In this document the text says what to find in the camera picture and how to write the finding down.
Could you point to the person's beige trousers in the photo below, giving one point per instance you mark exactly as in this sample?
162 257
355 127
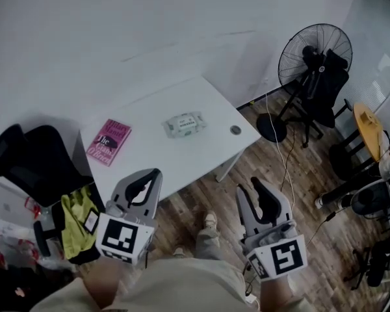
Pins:
208 245

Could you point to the yellow-green vest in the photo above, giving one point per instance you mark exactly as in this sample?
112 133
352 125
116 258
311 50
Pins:
73 226

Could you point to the black chair with jacket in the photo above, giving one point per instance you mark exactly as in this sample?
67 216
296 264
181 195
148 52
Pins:
328 93

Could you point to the round yellow table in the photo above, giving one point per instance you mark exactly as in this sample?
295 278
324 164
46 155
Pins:
367 128

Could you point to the black standing fan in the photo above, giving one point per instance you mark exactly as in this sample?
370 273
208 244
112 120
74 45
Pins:
292 60

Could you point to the person's beige shoe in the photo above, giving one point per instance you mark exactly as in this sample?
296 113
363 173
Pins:
179 252
210 219

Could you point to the black mesh office chair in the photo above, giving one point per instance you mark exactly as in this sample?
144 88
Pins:
35 164

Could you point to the black round floor device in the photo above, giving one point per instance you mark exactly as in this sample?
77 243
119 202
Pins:
372 198

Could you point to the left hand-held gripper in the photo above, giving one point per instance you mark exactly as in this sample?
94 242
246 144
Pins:
118 236

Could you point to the person's right forearm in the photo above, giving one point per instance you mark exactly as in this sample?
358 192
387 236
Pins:
274 294

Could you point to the black stool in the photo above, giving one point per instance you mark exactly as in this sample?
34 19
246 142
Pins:
344 161

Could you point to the white badge card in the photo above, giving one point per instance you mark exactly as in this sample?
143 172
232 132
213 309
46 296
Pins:
91 220

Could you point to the person's left forearm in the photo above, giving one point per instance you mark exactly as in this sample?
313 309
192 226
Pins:
100 281

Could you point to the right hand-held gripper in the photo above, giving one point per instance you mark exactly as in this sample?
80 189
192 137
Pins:
281 255

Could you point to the person's beige shirt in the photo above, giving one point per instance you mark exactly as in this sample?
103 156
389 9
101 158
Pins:
182 288

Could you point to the pink book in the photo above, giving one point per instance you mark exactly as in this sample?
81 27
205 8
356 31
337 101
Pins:
109 141

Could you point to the white flat box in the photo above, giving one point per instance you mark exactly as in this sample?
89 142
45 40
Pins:
11 206

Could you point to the black swivel chair base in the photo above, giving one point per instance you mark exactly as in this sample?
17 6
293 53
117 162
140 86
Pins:
373 265

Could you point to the white wet wipe pack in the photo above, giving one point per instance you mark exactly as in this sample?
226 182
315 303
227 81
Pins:
184 124

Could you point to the black bag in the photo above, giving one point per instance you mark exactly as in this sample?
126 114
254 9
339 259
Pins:
26 288

